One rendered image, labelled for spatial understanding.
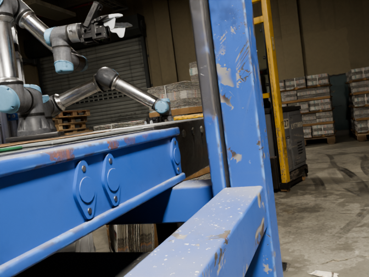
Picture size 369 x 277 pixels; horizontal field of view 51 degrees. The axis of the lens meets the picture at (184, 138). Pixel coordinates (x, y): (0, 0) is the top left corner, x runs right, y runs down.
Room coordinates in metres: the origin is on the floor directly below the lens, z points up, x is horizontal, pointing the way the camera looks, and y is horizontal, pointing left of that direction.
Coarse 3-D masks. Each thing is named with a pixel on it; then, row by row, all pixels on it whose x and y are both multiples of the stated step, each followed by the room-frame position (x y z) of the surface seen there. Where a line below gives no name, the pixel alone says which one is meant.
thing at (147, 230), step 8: (128, 224) 1.81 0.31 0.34; (136, 224) 1.82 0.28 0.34; (144, 224) 1.84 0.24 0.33; (152, 224) 1.85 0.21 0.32; (112, 232) 1.94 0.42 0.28; (120, 232) 1.79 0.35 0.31; (128, 232) 1.81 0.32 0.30; (136, 232) 1.82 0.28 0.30; (144, 232) 1.83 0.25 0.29; (152, 232) 1.85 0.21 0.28; (112, 240) 1.96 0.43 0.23; (120, 240) 1.79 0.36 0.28; (128, 240) 1.81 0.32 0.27; (136, 240) 1.82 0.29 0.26; (144, 240) 1.83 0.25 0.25; (152, 240) 1.84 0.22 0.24; (120, 248) 1.79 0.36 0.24; (128, 248) 1.80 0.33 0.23
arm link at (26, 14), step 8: (24, 8) 1.79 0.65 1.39; (16, 16) 1.78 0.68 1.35; (24, 16) 1.78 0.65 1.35; (32, 16) 1.79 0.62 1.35; (24, 24) 1.79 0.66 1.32; (32, 24) 1.78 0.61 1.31; (40, 24) 1.78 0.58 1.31; (32, 32) 1.79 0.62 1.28; (40, 32) 1.77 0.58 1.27; (40, 40) 1.78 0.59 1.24; (48, 48) 1.78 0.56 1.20; (72, 48) 1.79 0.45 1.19; (80, 56) 1.76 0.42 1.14; (80, 64) 1.74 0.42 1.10
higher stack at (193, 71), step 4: (192, 64) 3.46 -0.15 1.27; (196, 64) 3.43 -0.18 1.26; (192, 68) 3.46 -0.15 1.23; (196, 68) 3.43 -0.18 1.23; (192, 72) 3.46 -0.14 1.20; (196, 72) 3.43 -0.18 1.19; (192, 76) 3.46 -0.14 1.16; (196, 76) 3.44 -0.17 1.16; (192, 80) 3.47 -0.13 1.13; (196, 80) 3.45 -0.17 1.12
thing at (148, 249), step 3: (111, 240) 1.98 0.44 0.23; (111, 243) 2.00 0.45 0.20; (111, 246) 2.01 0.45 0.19; (114, 246) 1.88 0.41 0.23; (147, 246) 1.84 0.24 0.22; (150, 246) 1.84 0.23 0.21; (153, 246) 1.85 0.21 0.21; (111, 249) 2.01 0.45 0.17; (114, 249) 1.89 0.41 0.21; (132, 249) 1.81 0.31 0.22; (135, 249) 1.81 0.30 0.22; (138, 249) 1.82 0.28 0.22; (141, 249) 1.83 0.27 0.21; (144, 249) 1.84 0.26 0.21; (147, 249) 1.84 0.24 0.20; (150, 249) 1.84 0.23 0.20; (153, 249) 1.85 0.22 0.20
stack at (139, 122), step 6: (192, 114) 2.82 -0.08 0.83; (138, 120) 2.38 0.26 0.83; (144, 120) 2.41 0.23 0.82; (96, 126) 2.54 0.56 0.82; (102, 126) 2.50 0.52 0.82; (108, 126) 2.46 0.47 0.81; (114, 126) 2.43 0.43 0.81; (120, 126) 2.39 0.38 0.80; (126, 126) 2.36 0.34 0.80; (204, 174) 2.89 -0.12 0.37; (186, 180) 2.71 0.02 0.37; (108, 228) 2.57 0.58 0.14; (108, 234) 2.55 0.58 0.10; (108, 240) 2.55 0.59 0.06
